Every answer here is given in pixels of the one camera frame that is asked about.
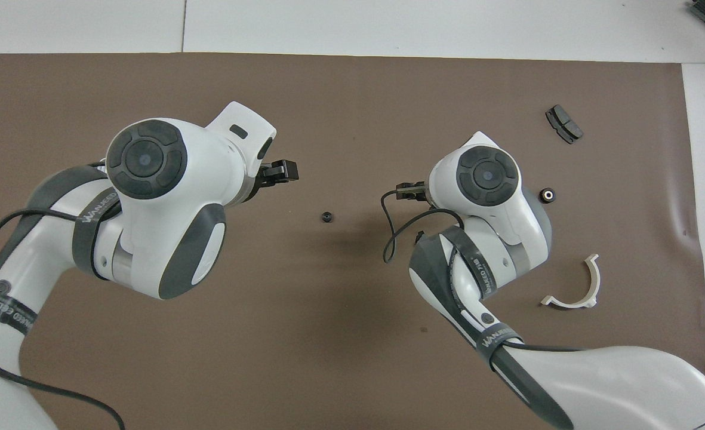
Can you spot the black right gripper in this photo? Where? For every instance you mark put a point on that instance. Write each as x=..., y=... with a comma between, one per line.
x=419, y=192

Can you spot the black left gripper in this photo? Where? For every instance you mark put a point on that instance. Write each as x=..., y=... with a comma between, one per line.
x=261, y=182

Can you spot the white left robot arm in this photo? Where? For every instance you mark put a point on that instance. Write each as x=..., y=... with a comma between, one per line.
x=149, y=197

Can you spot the large black bearing gear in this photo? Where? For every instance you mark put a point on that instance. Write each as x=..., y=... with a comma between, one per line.
x=547, y=195

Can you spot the small black bearing gear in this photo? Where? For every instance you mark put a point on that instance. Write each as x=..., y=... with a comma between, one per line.
x=327, y=217

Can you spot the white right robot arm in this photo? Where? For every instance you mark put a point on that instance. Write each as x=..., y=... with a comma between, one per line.
x=489, y=179

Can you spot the brown table mat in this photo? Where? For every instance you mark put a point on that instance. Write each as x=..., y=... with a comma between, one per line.
x=328, y=328

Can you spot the white curved plastic bracket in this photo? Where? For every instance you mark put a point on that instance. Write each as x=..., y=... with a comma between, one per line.
x=567, y=303

